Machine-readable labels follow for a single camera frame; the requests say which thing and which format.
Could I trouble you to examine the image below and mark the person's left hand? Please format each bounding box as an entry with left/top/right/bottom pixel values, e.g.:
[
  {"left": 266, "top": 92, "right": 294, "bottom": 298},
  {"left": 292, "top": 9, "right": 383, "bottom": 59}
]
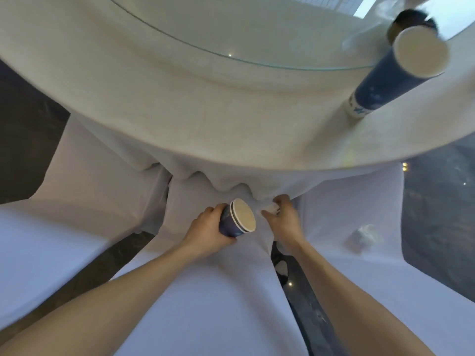
[{"left": 184, "top": 204, "right": 238, "bottom": 261}]

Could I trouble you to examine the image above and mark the person's right hand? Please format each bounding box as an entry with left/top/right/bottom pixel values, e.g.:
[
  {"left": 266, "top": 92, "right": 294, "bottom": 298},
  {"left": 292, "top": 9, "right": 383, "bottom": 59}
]
[{"left": 261, "top": 194, "right": 306, "bottom": 251}]

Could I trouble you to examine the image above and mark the blue paper cup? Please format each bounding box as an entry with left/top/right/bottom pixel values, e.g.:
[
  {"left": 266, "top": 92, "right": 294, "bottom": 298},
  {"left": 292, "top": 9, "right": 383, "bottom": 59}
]
[{"left": 218, "top": 199, "right": 257, "bottom": 239}]

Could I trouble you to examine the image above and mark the person's left forearm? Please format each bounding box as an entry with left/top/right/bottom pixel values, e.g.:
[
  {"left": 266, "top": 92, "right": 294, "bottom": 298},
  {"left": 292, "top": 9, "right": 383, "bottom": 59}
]
[{"left": 0, "top": 239, "right": 223, "bottom": 356}]

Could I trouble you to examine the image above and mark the person's right forearm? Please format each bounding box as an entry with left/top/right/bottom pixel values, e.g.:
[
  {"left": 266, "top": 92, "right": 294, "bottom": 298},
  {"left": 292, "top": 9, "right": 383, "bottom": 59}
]
[{"left": 280, "top": 236, "right": 436, "bottom": 356}]

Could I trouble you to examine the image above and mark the white covered chair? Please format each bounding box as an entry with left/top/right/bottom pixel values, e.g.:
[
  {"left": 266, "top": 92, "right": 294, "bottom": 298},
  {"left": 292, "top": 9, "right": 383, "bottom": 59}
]
[
  {"left": 111, "top": 173, "right": 310, "bottom": 356},
  {"left": 0, "top": 115, "right": 173, "bottom": 332},
  {"left": 273, "top": 165, "right": 475, "bottom": 306}
]

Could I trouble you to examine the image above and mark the crumpled white tissue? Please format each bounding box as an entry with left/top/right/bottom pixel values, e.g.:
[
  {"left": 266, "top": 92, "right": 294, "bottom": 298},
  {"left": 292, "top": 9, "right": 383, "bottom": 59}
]
[{"left": 346, "top": 225, "right": 383, "bottom": 254}]

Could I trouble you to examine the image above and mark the white tablecloth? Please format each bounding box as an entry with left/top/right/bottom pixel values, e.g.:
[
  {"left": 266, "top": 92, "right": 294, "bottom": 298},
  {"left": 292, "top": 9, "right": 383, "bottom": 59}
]
[{"left": 0, "top": 0, "right": 475, "bottom": 204}]

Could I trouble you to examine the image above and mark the tall stack of blue cups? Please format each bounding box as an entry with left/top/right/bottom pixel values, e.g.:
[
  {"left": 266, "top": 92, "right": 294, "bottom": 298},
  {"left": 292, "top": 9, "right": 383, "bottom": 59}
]
[{"left": 345, "top": 26, "right": 450, "bottom": 121}]

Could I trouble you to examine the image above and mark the round glass turntable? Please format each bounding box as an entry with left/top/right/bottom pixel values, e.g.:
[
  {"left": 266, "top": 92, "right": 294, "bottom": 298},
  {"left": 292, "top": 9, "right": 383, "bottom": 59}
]
[{"left": 105, "top": 0, "right": 475, "bottom": 71}]

